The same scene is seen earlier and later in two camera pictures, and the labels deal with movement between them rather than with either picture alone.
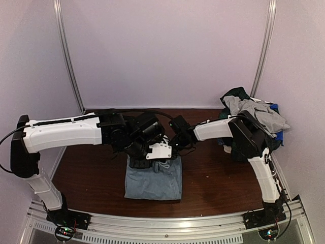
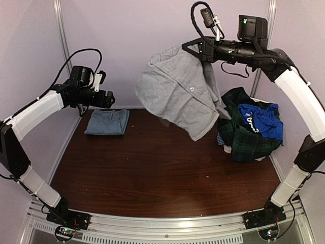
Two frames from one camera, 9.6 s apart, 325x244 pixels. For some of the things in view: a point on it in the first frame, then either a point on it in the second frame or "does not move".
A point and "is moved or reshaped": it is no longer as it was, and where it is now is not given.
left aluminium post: [66, 45] does not move
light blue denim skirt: [162, 181] is moved or reshaped
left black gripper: [135, 164] → [107, 103]
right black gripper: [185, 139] → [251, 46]
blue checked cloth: [220, 141] does not move
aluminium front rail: [221, 228] does not move
